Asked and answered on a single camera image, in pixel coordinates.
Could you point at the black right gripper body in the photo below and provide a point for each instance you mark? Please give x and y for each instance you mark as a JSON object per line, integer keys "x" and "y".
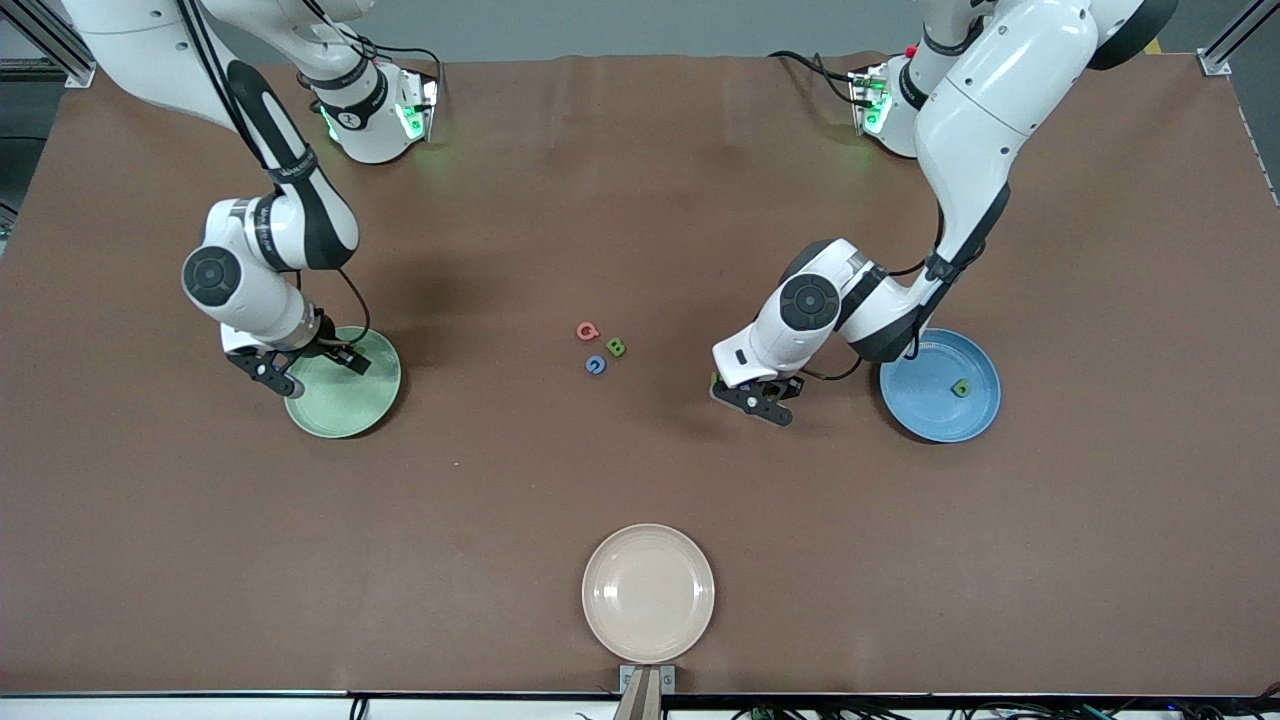
{"x": 322, "y": 346}

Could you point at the green letter q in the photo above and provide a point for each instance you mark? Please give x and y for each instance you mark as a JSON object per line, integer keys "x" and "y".
{"x": 962, "y": 390}

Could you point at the green letter B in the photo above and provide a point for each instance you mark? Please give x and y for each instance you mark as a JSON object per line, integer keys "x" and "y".
{"x": 612, "y": 348}

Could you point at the blue letter G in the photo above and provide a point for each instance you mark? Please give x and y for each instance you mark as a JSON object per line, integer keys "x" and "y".
{"x": 590, "y": 362}

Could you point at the red letter Q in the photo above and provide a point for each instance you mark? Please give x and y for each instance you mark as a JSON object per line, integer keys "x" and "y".
{"x": 582, "y": 330}

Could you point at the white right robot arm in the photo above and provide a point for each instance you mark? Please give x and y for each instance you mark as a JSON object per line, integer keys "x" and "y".
{"x": 250, "y": 290}

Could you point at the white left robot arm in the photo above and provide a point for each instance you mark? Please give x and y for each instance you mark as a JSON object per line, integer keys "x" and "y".
{"x": 990, "y": 90}

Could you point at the light green plate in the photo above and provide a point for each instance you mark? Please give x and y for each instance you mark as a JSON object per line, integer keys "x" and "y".
{"x": 345, "y": 405}

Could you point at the blue plate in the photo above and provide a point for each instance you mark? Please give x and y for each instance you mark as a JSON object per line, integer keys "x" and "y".
{"x": 950, "y": 410}

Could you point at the brown table cover sheet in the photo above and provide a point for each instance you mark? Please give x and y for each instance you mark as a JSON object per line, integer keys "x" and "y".
{"x": 200, "y": 550}

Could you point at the beige plate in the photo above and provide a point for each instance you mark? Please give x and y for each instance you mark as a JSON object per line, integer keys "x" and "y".
{"x": 648, "y": 593}

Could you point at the grey metal mount bracket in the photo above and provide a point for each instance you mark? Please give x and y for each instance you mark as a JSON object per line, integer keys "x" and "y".
{"x": 670, "y": 672}

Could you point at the aluminium camera mount beam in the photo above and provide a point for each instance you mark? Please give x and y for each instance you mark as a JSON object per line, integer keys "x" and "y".
{"x": 640, "y": 702}

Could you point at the aluminium frame strut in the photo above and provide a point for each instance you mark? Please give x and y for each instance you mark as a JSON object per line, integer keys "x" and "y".
{"x": 1215, "y": 65}
{"x": 80, "y": 70}

